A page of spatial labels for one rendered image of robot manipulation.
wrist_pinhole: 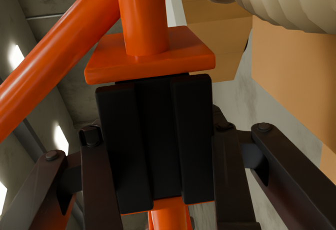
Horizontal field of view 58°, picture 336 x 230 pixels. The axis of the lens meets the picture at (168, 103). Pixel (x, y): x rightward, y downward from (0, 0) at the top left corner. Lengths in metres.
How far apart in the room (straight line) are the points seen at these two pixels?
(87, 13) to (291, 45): 0.19
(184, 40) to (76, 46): 0.06
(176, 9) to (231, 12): 0.27
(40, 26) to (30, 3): 0.82
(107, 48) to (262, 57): 0.23
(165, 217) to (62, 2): 10.37
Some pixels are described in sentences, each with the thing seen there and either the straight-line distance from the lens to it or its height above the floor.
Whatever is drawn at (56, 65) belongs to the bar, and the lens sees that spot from 0.17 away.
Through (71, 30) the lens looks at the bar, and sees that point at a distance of 0.16.
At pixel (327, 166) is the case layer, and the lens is 1.35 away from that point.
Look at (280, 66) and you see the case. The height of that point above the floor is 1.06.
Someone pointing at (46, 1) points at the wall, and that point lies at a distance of 10.59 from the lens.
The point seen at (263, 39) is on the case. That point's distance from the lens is 0.35.
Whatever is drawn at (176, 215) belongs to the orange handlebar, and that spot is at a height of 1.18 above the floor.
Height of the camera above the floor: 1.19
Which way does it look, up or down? 3 degrees down
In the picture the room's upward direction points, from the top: 98 degrees counter-clockwise
